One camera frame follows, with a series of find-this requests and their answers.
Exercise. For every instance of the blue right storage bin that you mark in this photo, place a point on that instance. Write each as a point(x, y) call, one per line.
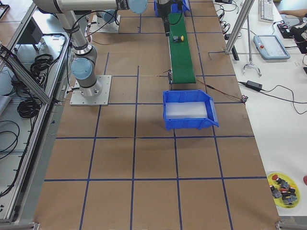
point(181, 96)

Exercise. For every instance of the silver claw tool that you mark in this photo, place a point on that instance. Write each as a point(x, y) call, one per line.
point(250, 65)

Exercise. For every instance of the yellow plate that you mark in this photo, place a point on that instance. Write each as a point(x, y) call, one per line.
point(284, 190)

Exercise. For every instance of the aluminium profile post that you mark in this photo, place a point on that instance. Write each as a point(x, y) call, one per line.
point(238, 25)

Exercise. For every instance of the green conveyor belt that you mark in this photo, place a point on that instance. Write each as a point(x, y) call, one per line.
point(182, 71)

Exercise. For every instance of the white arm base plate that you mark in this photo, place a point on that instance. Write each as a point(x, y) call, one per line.
point(105, 24)
point(96, 95)

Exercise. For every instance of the white keyboard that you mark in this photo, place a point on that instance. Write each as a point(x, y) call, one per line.
point(266, 11)

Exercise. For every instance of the aluminium frame rail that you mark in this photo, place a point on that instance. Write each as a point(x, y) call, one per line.
point(12, 62)

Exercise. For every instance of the black power adapter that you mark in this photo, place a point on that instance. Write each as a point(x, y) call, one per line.
point(254, 85)

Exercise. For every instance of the blue left storage bin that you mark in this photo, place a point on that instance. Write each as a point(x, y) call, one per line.
point(174, 7)

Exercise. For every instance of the white foam pad right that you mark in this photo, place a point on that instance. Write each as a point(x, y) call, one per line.
point(185, 110)

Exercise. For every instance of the blue storage bin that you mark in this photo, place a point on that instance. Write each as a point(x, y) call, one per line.
point(174, 7)
point(181, 96)

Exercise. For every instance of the teach pendant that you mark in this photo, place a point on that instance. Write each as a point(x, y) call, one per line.
point(270, 47)

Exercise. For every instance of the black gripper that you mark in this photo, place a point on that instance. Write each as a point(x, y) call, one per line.
point(164, 10)

